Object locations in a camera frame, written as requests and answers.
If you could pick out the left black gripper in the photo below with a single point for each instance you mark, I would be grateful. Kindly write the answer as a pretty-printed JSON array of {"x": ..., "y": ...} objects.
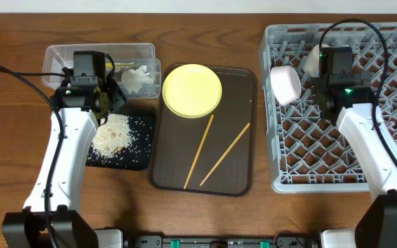
[{"x": 116, "y": 97}]

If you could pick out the green yellow wrapper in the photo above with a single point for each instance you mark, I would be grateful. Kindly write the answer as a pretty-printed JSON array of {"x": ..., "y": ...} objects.
[{"x": 119, "y": 65}]

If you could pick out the cooked rice leftovers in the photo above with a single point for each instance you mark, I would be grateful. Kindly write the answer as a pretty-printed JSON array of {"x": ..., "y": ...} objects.
[{"x": 114, "y": 136}]

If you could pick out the yellow plate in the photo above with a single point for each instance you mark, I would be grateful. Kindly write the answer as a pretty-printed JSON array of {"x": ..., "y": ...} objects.
[{"x": 192, "y": 90}]

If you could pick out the wooden chopstick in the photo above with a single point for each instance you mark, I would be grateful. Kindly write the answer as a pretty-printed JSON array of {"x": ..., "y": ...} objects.
[
  {"x": 198, "y": 151},
  {"x": 226, "y": 152}
]

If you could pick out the pink white bowl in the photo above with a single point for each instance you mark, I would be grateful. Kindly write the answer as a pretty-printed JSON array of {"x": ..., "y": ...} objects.
[{"x": 285, "y": 84}]

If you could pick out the pale green cup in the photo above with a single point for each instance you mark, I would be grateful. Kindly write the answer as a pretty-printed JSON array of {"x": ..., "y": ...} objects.
[{"x": 312, "y": 63}]

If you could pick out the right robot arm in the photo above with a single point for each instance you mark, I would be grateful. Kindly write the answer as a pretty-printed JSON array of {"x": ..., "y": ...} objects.
[{"x": 347, "y": 100}]

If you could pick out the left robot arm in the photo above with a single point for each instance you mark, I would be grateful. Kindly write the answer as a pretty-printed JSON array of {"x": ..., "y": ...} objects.
[{"x": 51, "y": 215}]

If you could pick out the black waste tray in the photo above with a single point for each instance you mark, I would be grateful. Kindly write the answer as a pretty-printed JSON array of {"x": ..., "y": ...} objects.
[{"x": 136, "y": 151}]

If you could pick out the grey dishwasher rack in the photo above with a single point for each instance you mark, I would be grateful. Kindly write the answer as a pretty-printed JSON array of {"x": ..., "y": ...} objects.
[{"x": 307, "y": 154}]

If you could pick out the crumpled white tissue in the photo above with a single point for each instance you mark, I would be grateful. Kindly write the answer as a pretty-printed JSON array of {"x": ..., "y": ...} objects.
[{"x": 134, "y": 79}]

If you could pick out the clear plastic bin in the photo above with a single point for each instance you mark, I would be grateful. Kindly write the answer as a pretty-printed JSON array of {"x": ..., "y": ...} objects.
[{"x": 58, "y": 57}]

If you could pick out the brown serving tray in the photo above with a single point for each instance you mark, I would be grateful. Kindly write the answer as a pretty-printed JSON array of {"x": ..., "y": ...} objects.
[{"x": 177, "y": 140}]

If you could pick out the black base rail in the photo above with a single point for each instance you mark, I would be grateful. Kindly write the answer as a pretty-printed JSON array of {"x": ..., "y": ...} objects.
[{"x": 219, "y": 242}]

